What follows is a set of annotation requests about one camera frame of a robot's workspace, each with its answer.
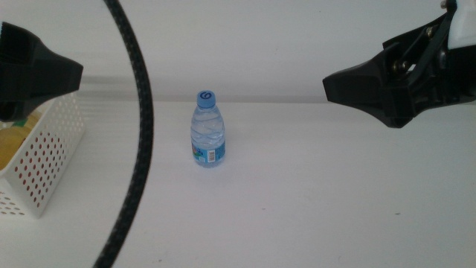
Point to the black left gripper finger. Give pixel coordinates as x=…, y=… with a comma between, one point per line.
x=33, y=70

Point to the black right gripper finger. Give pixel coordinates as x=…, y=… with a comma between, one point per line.
x=364, y=85

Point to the yellow tea bottle green label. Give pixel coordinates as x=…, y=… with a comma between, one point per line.
x=13, y=141

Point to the clear water bottle blue cap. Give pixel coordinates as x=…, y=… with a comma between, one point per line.
x=207, y=130

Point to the white perforated plastic basket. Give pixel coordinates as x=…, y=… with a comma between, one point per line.
x=48, y=156

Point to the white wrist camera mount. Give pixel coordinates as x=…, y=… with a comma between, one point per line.
x=463, y=22

